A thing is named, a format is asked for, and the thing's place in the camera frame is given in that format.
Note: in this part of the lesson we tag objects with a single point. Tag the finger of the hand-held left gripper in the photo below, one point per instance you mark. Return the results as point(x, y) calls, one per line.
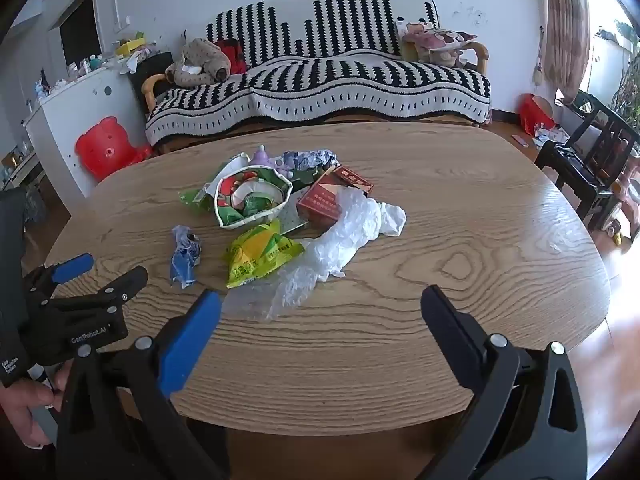
point(107, 287)
point(75, 264)

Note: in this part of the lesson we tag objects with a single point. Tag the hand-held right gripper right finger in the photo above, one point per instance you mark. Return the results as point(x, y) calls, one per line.
point(450, 320)

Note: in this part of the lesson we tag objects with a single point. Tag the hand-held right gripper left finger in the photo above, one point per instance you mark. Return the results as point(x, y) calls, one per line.
point(189, 342)

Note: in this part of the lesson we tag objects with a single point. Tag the purple squishy toy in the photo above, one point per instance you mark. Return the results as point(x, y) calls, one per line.
point(260, 156)

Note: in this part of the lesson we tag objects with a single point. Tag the blue grey small toy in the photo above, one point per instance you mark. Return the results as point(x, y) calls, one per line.
point(310, 159)

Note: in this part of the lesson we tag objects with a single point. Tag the person's left hand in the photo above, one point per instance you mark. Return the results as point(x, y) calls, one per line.
point(20, 410)

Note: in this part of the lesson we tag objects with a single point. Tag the crumpled blue foil wrapper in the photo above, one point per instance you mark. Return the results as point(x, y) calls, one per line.
point(182, 262)

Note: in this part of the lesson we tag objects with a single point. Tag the yellow green snack packet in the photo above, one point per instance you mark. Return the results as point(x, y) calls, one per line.
point(255, 255)

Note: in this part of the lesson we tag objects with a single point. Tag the red bear stool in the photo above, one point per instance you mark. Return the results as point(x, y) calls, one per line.
point(107, 147)

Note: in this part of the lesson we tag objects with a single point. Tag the clear plastic bag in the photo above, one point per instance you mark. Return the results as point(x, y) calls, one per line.
point(350, 235)

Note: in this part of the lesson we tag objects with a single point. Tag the printed paper noodle bowl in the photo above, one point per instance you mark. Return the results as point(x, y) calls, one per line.
point(225, 210)

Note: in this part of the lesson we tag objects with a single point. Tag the white cabinet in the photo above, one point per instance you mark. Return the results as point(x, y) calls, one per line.
point(90, 105)

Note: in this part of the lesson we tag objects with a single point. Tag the white speckled card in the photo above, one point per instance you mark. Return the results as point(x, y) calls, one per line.
point(290, 217)

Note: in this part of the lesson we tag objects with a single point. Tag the white paper lid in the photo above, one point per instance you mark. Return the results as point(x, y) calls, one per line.
point(227, 167)

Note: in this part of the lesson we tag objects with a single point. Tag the red cigarette box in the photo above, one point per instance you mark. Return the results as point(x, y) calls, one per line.
point(320, 202)

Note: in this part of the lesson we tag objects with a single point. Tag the black wooden chair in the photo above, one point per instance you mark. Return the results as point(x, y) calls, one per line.
point(575, 170)

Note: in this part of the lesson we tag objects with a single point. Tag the green clear plastic wrapper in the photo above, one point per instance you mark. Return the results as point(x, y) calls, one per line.
point(300, 178)

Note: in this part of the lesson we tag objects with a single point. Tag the row of small bottles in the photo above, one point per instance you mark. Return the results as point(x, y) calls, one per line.
point(85, 66)

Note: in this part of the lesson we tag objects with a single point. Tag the scattered white papers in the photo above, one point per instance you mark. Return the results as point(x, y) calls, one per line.
point(552, 135)

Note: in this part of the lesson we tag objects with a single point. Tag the red plastic bag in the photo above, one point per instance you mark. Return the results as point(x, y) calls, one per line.
point(535, 115)

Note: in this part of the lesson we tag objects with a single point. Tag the brown plush toy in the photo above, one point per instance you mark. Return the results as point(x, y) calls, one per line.
point(200, 60)

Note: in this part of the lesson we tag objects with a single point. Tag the red cushion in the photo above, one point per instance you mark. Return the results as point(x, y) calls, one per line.
point(235, 55)

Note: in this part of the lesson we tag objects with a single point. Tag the black white striped sofa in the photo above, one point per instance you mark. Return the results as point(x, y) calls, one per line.
point(350, 75)

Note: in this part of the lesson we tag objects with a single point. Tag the floral pillow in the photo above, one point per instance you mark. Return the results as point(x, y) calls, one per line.
point(440, 39)

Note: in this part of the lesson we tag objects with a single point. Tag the green potted plant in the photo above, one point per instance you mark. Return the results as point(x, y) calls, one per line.
point(630, 90)

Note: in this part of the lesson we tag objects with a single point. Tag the cream printed pillow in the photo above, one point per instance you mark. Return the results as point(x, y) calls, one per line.
point(412, 27)

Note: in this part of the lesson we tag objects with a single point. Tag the patterned curtain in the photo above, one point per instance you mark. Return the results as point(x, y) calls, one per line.
point(565, 35)

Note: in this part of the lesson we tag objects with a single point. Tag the wooden frame sofa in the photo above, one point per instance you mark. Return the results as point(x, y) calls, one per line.
point(148, 87)

